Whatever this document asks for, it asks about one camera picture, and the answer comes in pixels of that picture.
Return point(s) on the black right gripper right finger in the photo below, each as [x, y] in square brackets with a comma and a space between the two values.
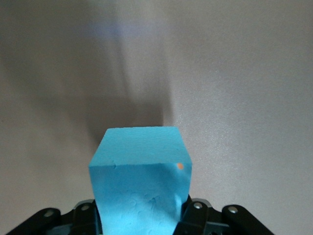
[234, 218]

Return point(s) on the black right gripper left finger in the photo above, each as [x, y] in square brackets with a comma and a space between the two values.
[49, 220]

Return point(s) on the cyan foam cube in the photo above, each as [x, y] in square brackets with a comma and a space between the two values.
[139, 183]

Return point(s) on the brown table cover sheet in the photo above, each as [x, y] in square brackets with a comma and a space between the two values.
[244, 98]

